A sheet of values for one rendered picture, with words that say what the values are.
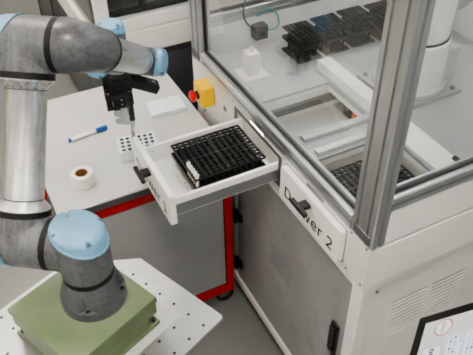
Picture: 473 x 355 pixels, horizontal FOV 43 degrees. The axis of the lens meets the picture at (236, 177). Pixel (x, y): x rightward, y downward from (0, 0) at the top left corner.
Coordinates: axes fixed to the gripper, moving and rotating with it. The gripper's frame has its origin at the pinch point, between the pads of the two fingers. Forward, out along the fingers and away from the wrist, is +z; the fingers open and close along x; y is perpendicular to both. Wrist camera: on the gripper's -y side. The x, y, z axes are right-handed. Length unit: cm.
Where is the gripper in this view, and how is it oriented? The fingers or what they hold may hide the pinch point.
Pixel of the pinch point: (133, 124)
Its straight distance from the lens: 195.6
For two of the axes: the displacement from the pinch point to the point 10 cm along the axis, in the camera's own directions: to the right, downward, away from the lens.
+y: -9.6, 1.9, -2.0
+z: 0.1, 7.6, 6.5
